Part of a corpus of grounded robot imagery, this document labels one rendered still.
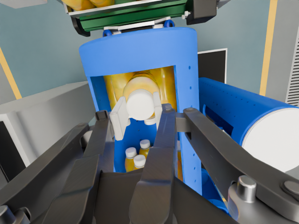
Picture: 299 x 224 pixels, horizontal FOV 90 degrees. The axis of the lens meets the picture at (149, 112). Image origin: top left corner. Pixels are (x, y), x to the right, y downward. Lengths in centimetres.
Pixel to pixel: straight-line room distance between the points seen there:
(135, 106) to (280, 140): 61
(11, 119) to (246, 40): 177
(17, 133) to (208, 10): 79
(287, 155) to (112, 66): 70
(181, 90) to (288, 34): 174
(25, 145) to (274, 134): 95
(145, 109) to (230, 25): 155
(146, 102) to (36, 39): 167
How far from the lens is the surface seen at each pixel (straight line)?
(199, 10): 55
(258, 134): 67
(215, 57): 148
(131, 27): 47
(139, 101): 20
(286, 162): 81
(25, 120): 82
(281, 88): 206
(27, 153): 80
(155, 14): 63
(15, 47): 194
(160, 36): 29
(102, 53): 30
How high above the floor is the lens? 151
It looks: 70 degrees down
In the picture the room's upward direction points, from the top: 178 degrees clockwise
